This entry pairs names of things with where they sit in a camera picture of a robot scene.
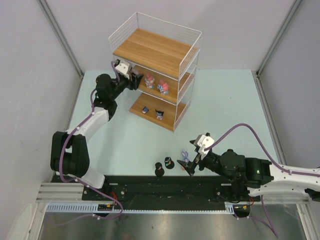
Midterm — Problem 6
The pink bunny flower crown figurine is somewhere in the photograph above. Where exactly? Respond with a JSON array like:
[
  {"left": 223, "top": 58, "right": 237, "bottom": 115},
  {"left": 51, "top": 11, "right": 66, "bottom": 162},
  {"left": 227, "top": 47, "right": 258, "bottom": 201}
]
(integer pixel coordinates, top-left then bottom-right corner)
[{"left": 144, "top": 73, "right": 155, "bottom": 89}]

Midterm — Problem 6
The purple rabbit figurine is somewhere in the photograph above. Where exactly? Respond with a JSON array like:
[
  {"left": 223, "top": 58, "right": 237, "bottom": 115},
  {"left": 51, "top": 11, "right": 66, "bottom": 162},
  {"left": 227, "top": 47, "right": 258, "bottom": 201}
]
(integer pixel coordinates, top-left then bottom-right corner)
[{"left": 181, "top": 151, "right": 190, "bottom": 164}]

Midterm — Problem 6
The pink bunny blue bow figurine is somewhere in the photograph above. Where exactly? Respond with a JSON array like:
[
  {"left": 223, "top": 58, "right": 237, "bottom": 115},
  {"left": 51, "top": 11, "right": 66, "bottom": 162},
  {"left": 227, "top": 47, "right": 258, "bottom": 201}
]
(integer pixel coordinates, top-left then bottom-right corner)
[{"left": 157, "top": 79, "right": 169, "bottom": 95}]

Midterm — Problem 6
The black duck figurine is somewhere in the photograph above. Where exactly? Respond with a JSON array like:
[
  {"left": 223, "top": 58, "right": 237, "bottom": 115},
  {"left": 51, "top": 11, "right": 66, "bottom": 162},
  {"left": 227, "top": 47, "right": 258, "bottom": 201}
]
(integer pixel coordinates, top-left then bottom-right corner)
[
  {"left": 154, "top": 162, "right": 165, "bottom": 177},
  {"left": 164, "top": 156, "right": 175, "bottom": 170}
]

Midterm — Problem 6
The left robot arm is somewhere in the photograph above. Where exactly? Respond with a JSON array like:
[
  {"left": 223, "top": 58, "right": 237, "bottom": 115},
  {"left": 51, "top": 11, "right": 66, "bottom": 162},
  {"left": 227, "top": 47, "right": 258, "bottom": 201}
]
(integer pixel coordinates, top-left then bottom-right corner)
[{"left": 50, "top": 70, "right": 144, "bottom": 189}]

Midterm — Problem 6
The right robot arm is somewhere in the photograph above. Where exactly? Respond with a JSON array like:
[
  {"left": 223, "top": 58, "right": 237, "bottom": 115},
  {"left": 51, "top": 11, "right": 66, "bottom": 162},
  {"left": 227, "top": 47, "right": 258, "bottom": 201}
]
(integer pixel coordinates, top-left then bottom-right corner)
[{"left": 178, "top": 133, "right": 320, "bottom": 203}]

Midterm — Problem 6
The small blue lying figurine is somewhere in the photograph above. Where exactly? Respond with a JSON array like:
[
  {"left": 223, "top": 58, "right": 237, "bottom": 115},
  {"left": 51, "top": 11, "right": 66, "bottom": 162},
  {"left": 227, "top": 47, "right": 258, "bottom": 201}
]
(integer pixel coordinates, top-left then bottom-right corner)
[{"left": 142, "top": 106, "right": 149, "bottom": 114}]

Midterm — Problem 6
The black eared purple figurine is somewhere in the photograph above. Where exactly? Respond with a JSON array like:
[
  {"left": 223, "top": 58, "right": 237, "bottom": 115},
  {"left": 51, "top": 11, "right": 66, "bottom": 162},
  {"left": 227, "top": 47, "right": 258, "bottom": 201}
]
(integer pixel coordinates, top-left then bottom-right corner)
[{"left": 155, "top": 110, "right": 165, "bottom": 120}]

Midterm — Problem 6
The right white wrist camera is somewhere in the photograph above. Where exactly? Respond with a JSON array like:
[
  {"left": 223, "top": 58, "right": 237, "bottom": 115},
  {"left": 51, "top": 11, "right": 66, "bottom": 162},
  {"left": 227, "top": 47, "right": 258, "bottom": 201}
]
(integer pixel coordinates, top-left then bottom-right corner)
[{"left": 195, "top": 135, "right": 215, "bottom": 160}]

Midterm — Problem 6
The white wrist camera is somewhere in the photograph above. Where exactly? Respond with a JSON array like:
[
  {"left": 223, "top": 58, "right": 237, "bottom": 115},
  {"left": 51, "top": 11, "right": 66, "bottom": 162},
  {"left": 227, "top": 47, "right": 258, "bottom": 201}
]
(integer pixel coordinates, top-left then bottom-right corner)
[
  {"left": 111, "top": 59, "right": 132, "bottom": 79},
  {"left": 195, "top": 135, "right": 215, "bottom": 160}
]

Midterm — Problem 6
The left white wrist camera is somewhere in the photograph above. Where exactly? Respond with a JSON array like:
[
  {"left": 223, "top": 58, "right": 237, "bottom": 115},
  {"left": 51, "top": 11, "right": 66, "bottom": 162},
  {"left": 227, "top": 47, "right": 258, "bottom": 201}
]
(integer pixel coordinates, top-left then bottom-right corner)
[{"left": 111, "top": 59, "right": 132, "bottom": 79}]

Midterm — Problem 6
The white wire three-tier shelf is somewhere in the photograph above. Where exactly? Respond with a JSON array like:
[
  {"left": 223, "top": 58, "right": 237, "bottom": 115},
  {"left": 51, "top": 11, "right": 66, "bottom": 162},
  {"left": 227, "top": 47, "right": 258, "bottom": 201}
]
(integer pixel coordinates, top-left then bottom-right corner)
[{"left": 108, "top": 12, "right": 202, "bottom": 132}]

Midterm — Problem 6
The white slotted cable duct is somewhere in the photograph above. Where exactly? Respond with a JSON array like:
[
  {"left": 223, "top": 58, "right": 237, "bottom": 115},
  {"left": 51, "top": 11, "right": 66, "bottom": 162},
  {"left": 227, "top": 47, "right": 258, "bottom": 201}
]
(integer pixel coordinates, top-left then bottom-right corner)
[{"left": 46, "top": 201, "right": 236, "bottom": 215}]

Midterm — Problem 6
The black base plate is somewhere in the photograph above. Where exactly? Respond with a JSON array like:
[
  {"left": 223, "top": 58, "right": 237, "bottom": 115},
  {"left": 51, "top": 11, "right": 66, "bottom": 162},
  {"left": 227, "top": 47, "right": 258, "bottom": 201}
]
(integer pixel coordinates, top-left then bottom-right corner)
[{"left": 51, "top": 174, "right": 261, "bottom": 211}]

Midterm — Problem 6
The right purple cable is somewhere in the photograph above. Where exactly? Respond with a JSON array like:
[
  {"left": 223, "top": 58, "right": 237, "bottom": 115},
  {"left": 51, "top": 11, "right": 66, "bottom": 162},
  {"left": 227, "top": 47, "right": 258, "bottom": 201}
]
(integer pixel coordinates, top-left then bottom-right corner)
[{"left": 204, "top": 122, "right": 320, "bottom": 238}]

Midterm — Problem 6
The aluminium frame rail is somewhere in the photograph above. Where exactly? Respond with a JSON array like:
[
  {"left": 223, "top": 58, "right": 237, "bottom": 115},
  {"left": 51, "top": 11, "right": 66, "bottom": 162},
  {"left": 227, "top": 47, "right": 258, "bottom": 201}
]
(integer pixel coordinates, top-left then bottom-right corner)
[{"left": 35, "top": 182, "right": 309, "bottom": 204}]

